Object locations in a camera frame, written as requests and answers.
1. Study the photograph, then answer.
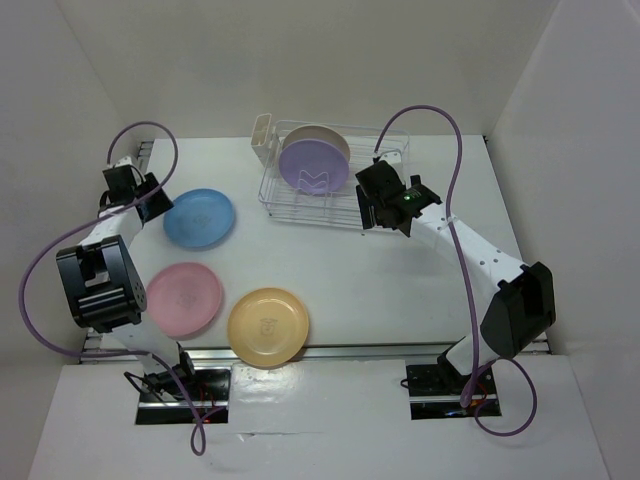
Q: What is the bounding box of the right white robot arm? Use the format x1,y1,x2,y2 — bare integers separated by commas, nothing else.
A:
356,160,556,393

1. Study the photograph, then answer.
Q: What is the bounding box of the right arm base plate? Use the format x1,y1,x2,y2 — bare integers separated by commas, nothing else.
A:
400,364,501,420

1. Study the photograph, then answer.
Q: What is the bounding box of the white cutlery holder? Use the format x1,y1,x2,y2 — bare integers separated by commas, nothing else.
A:
250,113,272,167

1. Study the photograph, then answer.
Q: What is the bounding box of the cream plate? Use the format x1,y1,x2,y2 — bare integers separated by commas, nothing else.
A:
281,124,351,161

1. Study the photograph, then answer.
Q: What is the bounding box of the white wire dish rack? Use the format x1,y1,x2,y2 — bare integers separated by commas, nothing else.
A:
258,118,409,229

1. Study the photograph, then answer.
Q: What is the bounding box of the blue plate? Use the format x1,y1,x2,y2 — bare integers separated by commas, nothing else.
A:
163,188,235,250

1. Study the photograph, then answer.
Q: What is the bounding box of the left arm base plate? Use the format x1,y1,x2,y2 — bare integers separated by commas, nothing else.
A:
135,366,231,426

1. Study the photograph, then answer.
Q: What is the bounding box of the purple plate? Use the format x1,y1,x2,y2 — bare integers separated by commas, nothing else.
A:
278,139,349,195

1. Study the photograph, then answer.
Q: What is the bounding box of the orange plate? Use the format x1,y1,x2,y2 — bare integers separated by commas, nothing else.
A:
227,287,310,369

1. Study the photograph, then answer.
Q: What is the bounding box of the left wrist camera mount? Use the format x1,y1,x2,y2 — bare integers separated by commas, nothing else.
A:
107,155,139,171

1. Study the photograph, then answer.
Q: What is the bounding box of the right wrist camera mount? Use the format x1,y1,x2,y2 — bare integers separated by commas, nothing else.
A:
373,149,403,177

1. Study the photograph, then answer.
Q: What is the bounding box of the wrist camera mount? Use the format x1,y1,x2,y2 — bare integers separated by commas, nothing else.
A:
107,155,139,171
373,149,403,177

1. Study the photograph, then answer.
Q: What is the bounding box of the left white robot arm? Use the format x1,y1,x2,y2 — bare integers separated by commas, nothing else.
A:
56,156,199,400

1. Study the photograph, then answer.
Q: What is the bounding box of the pink plate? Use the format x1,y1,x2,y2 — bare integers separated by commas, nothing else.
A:
146,262,224,338

